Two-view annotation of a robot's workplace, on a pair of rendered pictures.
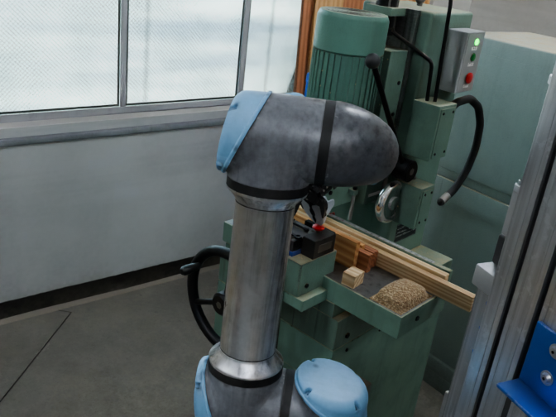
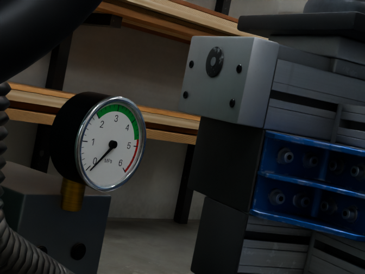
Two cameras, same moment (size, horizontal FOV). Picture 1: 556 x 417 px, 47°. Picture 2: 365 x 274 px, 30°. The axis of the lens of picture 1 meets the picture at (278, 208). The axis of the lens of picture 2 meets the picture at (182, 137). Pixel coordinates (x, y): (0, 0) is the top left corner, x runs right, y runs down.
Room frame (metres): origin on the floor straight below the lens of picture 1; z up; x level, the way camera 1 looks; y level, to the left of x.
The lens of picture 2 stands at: (1.24, 0.27, 0.70)
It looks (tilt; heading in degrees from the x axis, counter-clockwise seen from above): 3 degrees down; 267
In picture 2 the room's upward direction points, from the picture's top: 11 degrees clockwise
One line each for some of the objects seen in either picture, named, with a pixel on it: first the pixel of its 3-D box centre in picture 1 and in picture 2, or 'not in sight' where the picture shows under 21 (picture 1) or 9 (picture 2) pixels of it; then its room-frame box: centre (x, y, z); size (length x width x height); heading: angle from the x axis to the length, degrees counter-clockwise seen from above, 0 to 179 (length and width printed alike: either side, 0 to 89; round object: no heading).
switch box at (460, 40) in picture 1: (460, 59); not in sight; (1.75, -0.44, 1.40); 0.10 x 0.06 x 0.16; 139
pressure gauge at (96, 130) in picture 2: not in sight; (91, 153); (1.27, -0.18, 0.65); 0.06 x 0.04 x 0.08; 49
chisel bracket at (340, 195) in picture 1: (331, 192); not in sight; (1.61, -0.14, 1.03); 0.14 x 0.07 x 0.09; 139
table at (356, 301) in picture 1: (315, 268); not in sight; (1.46, -0.12, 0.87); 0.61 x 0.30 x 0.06; 49
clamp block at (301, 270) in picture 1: (296, 261); not in sight; (1.40, -0.06, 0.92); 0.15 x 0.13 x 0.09; 49
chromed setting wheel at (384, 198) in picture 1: (390, 202); not in sight; (1.62, -0.30, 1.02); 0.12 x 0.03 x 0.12; 139
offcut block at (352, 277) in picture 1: (352, 277); not in sight; (1.36, -0.20, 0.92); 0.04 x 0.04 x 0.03; 54
